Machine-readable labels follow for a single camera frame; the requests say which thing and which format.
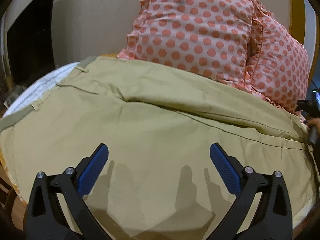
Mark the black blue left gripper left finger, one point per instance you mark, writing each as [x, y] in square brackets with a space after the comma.
[45, 218]

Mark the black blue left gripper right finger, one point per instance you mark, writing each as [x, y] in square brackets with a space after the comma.
[273, 216]

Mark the khaki olive pants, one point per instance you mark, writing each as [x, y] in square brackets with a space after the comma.
[158, 123]

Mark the person's hand at right edge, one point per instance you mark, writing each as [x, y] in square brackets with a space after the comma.
[313, 123]

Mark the pink polka dot pillow rear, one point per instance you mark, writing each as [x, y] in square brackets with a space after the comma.
[278, 65]

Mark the pink polka dot pillow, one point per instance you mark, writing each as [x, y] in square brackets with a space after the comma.
[205, 37]
[278, 65]

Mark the white bed sheet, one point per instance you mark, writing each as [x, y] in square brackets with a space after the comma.
[39, 87]

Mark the pink polka dot pillow front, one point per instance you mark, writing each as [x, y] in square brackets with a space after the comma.
[205, 37]

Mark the wooden headboard frame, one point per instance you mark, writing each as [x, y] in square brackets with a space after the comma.
[304, 27]

